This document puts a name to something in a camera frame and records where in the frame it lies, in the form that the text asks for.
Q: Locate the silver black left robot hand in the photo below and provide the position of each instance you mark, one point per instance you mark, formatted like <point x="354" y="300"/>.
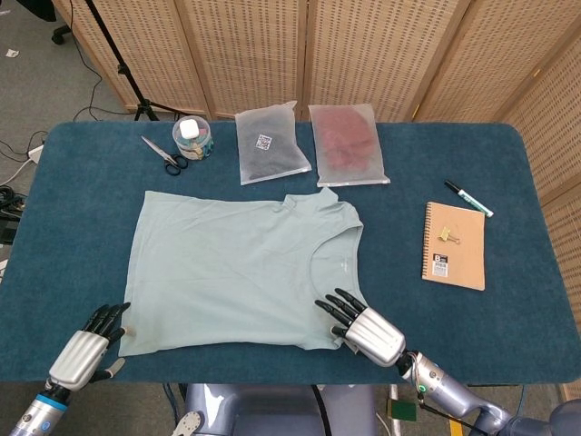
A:
<point x="77" y="359"/>

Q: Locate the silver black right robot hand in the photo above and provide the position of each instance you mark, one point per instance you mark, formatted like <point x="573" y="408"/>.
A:
<point x="377" y="336"/>

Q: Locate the light green t-shirt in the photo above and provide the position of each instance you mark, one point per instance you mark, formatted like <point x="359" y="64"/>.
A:
<point x="227" y="272"/>

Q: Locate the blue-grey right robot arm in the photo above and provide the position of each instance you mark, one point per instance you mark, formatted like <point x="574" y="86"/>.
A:
<point x="445" y="386"/>

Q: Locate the green block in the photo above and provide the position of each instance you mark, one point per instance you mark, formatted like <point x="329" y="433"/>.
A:
<point x="404" y="411"/>

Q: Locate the metal table leg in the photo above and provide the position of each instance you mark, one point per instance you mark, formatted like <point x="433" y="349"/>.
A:
<point x="395" y="427"/>

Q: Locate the kraft spiral notebook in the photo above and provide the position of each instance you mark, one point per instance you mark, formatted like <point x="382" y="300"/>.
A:
<point x="463" y="259"/>

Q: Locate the gold binder clip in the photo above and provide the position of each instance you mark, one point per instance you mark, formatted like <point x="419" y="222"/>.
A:
<point x="444" y="234"/>

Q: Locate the blue-grey robot torso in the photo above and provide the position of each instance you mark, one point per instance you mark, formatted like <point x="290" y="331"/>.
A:
<point x="272" y="409"/>

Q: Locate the black white marker pen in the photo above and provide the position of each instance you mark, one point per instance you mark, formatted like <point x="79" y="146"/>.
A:
<point x="467" y="197"/>

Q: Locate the black equipment pile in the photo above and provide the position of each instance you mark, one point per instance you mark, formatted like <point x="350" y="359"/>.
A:
<point x="9" y="200"/>

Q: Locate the frosted bag with red garment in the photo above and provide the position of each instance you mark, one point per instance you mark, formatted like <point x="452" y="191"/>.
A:
<point x="349" y="145"/>

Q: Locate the teal blue table mat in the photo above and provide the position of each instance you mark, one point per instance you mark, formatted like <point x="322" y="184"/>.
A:
<point x="431" y="150"/>

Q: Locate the white power strip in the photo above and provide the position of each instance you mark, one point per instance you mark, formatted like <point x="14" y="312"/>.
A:
<point x="35" y="154"/>

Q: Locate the frosted bag with dark garment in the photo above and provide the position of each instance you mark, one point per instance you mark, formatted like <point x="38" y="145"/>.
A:
<point x="272" y="150"/>

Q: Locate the clear plastic clip jar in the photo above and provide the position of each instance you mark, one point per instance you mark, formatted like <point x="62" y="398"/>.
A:
<point x="202" y="146"/>

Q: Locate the black tripod stand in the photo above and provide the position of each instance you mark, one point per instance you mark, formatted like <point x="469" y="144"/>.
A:
<point x="119" y="68"/>

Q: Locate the white paper scrap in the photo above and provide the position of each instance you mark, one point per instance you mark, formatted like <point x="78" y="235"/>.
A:
<point x="12" y="53"/>

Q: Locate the black chair caster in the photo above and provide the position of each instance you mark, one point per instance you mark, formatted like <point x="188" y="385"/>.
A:
<point x="59" y="35"/>

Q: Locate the person in black clothes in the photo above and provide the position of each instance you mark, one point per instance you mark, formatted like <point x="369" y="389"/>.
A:
<point x="41" y="6"/>

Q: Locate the white perforated bracket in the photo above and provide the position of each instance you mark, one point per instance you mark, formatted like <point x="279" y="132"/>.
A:
<point x="188" y="424"/>

